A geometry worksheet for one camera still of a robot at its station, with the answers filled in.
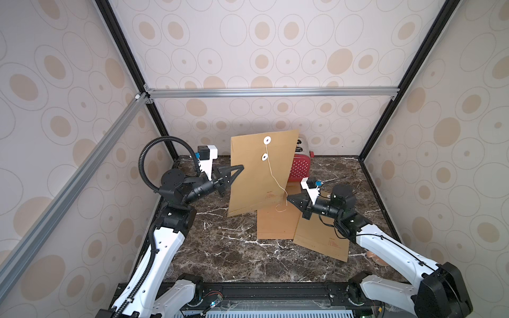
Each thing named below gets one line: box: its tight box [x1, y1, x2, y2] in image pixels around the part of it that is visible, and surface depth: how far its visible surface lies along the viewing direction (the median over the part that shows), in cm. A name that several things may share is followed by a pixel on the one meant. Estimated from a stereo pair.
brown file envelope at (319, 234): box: [292, 214, 350, 264], surface depth 86 cm
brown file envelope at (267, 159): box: [227, 129, 300, 218], surface depth 62 cm
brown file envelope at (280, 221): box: [257, 181, 303, 240], surface depth 93 cm
